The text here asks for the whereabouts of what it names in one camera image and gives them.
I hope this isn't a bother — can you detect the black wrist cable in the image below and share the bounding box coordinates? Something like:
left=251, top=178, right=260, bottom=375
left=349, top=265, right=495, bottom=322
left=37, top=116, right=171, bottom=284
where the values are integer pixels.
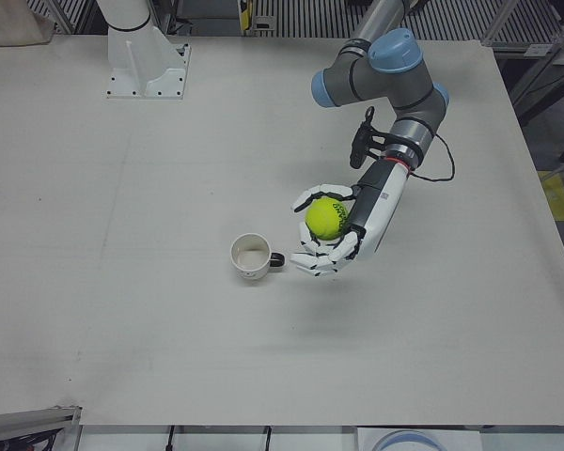
left=406, top=132, right=457, bottom=182

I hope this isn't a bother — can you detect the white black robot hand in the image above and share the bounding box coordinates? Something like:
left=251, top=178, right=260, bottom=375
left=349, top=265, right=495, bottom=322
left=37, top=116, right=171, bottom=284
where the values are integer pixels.
left=290, top=157, right=413, bottom=278

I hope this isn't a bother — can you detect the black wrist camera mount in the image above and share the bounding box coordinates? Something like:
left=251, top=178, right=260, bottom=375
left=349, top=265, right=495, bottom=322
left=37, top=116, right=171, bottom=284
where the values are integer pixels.
left=349, top=106, right=396, bottom=169

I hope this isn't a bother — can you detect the aluminium frame profile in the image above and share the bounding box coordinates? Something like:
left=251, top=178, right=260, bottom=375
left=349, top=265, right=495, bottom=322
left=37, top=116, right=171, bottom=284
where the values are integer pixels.
left=0, top=404, right=84, bottom=451

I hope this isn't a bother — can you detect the white smiley face mug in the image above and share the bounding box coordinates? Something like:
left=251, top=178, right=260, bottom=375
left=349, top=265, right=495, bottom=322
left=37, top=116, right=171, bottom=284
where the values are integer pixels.
left=229, top=233, right=287, bottom=282

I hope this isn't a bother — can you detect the white box under ring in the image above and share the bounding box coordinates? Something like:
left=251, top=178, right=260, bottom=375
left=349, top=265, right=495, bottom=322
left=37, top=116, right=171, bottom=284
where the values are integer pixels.
left=356, top=426, right=458, bottom=451

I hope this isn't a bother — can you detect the yellow paper sheet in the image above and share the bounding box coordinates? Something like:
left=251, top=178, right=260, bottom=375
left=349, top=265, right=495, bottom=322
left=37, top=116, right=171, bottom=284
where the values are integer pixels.
left=537, top=170, right=564, bottom=223

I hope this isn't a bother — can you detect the yellow black bracket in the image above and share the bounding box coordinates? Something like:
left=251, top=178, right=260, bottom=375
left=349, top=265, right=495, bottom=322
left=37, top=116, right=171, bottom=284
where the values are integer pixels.
left=238, top=0, right=256, bottom=35

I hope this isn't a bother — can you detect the beige cloth bag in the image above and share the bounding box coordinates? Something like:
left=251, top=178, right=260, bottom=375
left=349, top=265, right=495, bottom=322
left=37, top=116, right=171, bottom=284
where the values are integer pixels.
left=0, top=0, right=54, bottom=48

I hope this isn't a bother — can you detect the aluminium frame rail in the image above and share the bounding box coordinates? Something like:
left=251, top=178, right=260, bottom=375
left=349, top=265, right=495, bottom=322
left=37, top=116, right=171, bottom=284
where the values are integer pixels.
left=480, top=0, right=564, bottom=49

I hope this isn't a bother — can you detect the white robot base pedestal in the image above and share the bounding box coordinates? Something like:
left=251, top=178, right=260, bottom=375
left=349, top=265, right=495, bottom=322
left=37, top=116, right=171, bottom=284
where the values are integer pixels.
left=104, top=0, right=193, bottom=101

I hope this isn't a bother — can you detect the yellow tennis ball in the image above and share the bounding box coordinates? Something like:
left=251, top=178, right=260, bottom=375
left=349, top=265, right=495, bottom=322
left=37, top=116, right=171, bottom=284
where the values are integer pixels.
left=305, top=196, right=352, bottom=241

